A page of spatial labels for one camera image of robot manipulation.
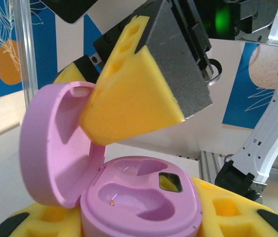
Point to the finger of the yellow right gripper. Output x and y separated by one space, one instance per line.
72 74
134 98

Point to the aluminium frame post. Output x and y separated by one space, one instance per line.
25 49

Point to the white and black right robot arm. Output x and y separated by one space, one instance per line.
272 123

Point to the wide aluminium base rail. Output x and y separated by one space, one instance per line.
213 165

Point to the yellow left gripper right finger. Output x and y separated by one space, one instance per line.
227 212

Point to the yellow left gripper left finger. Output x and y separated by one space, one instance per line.
43 222

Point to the blue poster beige circle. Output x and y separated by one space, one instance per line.
242 103

